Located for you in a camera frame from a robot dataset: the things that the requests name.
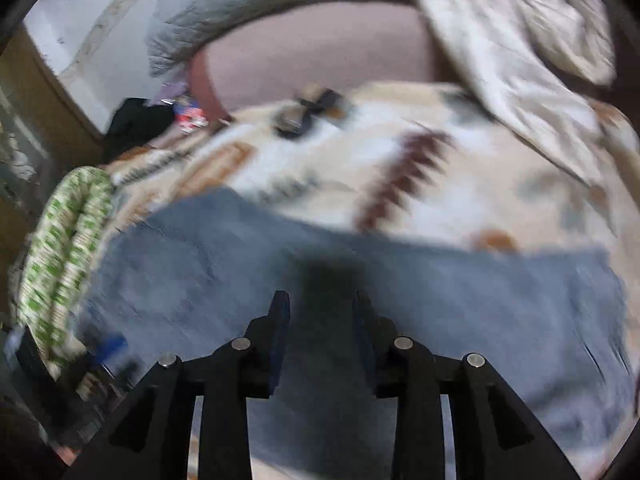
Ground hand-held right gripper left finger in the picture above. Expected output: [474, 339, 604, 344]
[62, 290, 292, 480]

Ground black cloth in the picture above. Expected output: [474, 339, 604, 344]
[102, 97, 177, 163]

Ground grey-blue denim pants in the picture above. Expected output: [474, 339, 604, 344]
[75, 187, 637, 467]

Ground grey quilted pillow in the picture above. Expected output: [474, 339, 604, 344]
[147, 0, 451, 78]

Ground purple plastic bag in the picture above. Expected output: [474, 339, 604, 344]
[154, 81, 192, 107]

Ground pink brown sofa cushion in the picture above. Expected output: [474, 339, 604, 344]
[187, 2, 451, 117]

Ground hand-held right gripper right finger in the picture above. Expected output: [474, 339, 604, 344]
[351, 289, 583, 480]

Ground cream leaf-print blanket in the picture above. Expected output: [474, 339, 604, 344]
[100, 82, 640, 480]

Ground cream floral sheet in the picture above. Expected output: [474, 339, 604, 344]
[417, 0, 620, 187]

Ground brown wooden panel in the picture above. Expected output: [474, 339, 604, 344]
[0, 24, 107, 165]

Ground red and blue packet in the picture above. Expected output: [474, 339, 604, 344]
[172, 96, 212, 134]

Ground green patterned quilt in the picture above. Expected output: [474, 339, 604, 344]
[10, 166, 118, 382]

